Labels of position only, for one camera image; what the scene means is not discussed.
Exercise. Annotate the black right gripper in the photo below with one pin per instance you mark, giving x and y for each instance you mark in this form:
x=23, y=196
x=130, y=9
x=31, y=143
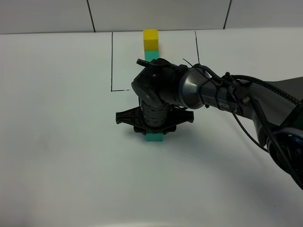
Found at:
x=147, y=119

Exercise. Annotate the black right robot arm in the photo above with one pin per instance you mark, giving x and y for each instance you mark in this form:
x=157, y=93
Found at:
x=169, y=93

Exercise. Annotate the teal template cube block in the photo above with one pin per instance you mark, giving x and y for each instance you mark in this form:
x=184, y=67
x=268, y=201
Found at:
x=151, y=55

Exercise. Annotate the yellow template cube block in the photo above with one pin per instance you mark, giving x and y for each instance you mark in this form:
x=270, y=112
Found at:
x=150, y=40

